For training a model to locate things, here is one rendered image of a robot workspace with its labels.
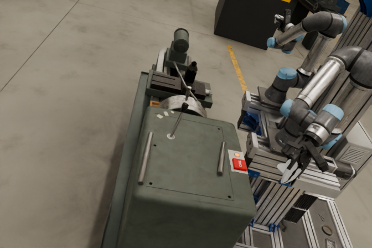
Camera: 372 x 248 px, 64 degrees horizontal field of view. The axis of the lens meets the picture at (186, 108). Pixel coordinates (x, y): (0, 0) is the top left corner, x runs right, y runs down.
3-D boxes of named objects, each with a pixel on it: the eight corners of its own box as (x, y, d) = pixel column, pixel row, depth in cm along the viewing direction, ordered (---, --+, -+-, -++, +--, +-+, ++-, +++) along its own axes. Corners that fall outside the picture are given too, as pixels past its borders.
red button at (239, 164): (246, 172, 130) (247, 169, 128) (233, 170, 129) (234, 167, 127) (243, 163, 134) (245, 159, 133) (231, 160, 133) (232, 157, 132)
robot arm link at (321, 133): (330, 139, 111) (325, 125, 106) (324, 148, 110) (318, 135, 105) (313, 132, 117) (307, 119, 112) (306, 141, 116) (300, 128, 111)
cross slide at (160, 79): (204, 100, 230) (206, 95, 227) (150, 88, 223) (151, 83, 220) (202, 88, 244) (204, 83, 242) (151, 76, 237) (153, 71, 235)
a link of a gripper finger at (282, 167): (271, 177, 109) (286, 158, 111) (284, 185, 104) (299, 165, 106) (268, 172, 107) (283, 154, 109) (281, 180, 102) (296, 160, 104)
